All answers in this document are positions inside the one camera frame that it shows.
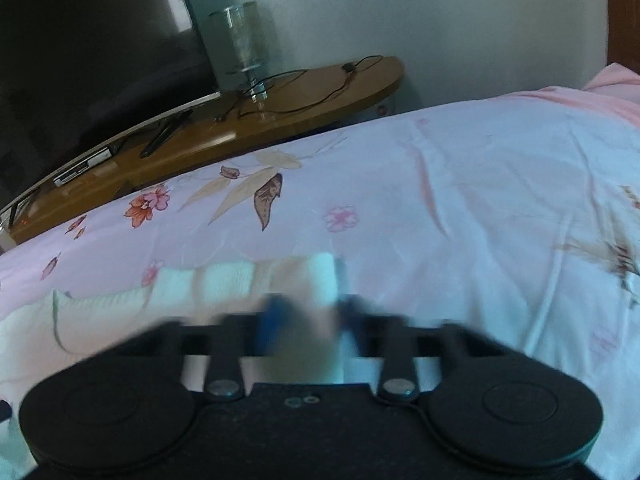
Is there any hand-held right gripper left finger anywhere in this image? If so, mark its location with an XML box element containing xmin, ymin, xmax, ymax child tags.
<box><xmin>119</xmin><ymin>292</ymin><xmax>297</xmax><ymax>403</ymax></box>

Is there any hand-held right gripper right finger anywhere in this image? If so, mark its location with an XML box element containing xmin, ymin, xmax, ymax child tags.
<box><xmin>332</xmin><ymin>294</ymin><xmax>507</xmax><ymax>404</ymax></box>

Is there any white small garment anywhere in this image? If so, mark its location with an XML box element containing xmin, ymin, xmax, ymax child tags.
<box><xmin>0</xmin><ymin>252</ymin><xmax>348</xmax><ymax>386</ymax></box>

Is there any floral pink bedsheet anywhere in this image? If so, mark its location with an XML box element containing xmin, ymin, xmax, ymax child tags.
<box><xmin>0</xmin><ymin>87</ymin><xmax>640</xmax><ymax>480</ymax></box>

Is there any wooden television stand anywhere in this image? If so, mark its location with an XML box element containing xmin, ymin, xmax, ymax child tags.
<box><xmin>10</xmin><ymin>56</ymin><xmax>405</xmax><ymax>246</ymax></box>

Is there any silver set-top box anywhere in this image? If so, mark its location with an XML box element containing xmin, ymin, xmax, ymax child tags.
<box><xmin>52</xmin><ymin>147</ymin><xmax>112</xmax><ymax>187</ymax></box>

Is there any glass table lamp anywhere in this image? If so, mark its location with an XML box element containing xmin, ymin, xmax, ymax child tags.
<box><xmin>207</xmin><ymin>1</ymin><xmax>273</xmax><ymax>103</ymax></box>

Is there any black flat television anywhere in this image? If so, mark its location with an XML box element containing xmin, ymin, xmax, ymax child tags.
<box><xmin>0</xmin><ymin>0</ymin><xmax>222</xmax><ymax>256</ymax></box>

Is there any pink pillow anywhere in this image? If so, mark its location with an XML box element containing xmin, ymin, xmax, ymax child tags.
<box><xmin>582</xmin><ymin>62</ymin><xmax>640</xmax><ymax>128</ymax></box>

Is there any wooden headboard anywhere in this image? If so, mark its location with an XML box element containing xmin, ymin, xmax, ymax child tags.
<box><xmin>602</xmin><ymin>0</ymin><xmax>640</xmax><ymax>81</ymax></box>

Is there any black cable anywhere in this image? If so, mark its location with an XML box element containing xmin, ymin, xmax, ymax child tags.
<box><xmin>215</xmin><ymin>55</ymin><xmax>385</xmax><ymax>122</ymax></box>

